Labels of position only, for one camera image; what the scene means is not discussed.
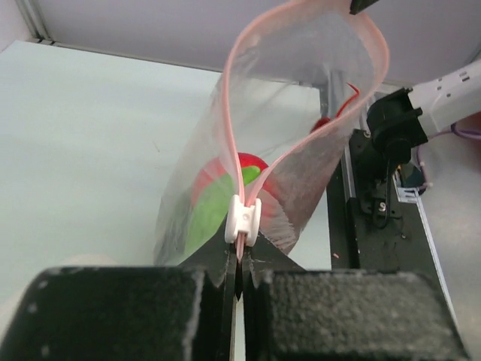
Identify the clear zip top bag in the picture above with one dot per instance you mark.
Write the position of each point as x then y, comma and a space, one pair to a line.
289, 67

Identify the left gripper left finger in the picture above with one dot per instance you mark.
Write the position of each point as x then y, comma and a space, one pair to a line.
182, 312

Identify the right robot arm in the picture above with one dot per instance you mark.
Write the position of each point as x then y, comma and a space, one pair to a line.
406, 119

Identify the left aluminium frame post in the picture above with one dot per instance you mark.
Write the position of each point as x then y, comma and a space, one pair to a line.
35, 21

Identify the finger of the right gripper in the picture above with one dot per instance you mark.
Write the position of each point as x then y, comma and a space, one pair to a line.
358, 6

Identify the red toy lobster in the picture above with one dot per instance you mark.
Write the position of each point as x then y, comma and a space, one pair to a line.
324, 120

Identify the white slotted cable duct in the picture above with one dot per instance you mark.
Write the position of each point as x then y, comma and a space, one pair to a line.
411, 195

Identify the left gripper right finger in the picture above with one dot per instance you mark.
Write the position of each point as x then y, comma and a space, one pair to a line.
348, 314

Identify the red toy apple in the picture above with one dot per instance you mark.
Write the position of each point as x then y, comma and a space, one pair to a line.
251, 167

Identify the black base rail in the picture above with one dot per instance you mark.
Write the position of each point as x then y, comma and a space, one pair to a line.
354, 241

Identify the light green toy cucumber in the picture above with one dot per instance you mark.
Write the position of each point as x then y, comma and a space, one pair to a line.
211, 195

